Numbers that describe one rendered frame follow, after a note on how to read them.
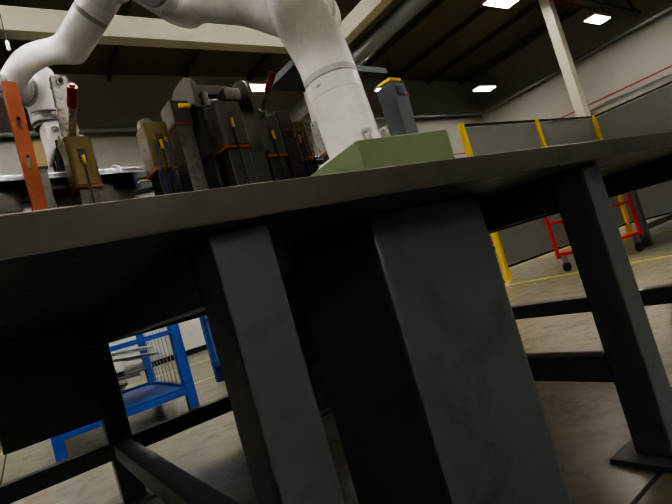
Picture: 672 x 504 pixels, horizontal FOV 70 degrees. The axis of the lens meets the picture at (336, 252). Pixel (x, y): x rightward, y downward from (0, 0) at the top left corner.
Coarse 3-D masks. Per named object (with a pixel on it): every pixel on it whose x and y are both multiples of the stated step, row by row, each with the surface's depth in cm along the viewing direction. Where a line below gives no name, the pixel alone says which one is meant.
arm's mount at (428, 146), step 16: (352, 144) 86; (368, 144) 86; (384, 144) 89; (400, 144) 91; (416, 144) 93; (432, 144) 96; (448, 144) 99; (336, 160) 91; (352, 160) 87; (368, 160) 86; (384, 160) 88; (400, 160) 90; (416, 160) 92; (432, 160) 95
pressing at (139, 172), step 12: (120, 168) 123; (132, 168) 125; (144, 168) 127; (0, 180) 107; (12, 180) 108; (24, 180) 113; (60, 180) 119; (132, 180) 135; (24, 192) 120; (144, 192) 147; (24, 204) 128
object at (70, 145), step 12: (60, 144) 111; (72, 144) 108; (84, 144) 110; (72, 156) 108; (84, 156) 109; (72, 168) 108; (84, 168) 109; (96, 168) 110; (72, 180) 108; (84, 180) 108; (96, 180) 110; (72, 192) 111; (84, 192) 109; (96, 192) 110
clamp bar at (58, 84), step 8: (56, 80) 111; (64, 80) 113; (56, 88) 112; (64, 88) 113; (56, 96) 112; (64, 96) 113; (56, 104) 112; (64, 104) 113; (56, 112) 113; (64, 112) 113; (64, 120) 112; (64, 128) 112; (64, 136) 112
